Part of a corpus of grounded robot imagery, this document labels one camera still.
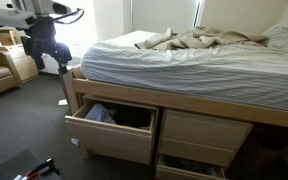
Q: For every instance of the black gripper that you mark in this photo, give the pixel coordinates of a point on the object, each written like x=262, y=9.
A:
x=44, y=40

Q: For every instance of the large wooden drawer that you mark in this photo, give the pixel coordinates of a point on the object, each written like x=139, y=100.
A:
x=114, y=138

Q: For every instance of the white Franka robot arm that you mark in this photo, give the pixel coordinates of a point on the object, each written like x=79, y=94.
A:
x=7, y=15

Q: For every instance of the black clothing in drawer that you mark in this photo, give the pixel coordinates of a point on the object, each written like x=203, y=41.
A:
x=134, y=116

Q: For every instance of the low open wooden drawer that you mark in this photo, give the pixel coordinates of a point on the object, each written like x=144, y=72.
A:
x=174, y=174

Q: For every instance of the closed tall wooden drawer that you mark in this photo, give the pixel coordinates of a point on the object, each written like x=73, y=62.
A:
x=205, y=128

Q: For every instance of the closed shallow wooden drawer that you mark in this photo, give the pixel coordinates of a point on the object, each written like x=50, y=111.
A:
x=194, y=151

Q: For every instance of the dark clothes in low drawer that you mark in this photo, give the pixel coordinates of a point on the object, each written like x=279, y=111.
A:
x=192, y=165

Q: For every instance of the white paper sheet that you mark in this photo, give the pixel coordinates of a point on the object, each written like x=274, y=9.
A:
x=63, y=102

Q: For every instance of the light wooden dresser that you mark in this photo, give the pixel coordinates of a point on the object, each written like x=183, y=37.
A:
x=24, y=63

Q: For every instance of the blue folded clothing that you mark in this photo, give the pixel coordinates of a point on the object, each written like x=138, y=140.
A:
x=99, y=114

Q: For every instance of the brown cardboard box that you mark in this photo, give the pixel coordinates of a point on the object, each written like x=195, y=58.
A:
x=2, y=36

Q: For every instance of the small white floor item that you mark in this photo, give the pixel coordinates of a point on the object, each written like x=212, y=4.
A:
x=75, y=142

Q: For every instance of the red and black tool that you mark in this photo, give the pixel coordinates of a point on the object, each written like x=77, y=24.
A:
x=40, y=167

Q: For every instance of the dark grey flat case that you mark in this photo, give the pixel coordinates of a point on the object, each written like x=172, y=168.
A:
x=17, y=165

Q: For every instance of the mattress with striped sheet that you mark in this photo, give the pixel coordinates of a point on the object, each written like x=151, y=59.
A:
x=197, y=70

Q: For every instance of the beige crumpled blanket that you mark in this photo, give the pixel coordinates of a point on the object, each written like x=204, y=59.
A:
x=204, y=38

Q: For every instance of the large striped pillow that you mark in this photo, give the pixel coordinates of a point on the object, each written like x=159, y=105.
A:
x=280, y=36

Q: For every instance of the light wooden bed frame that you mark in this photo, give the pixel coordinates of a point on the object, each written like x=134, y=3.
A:
x=190, y=103

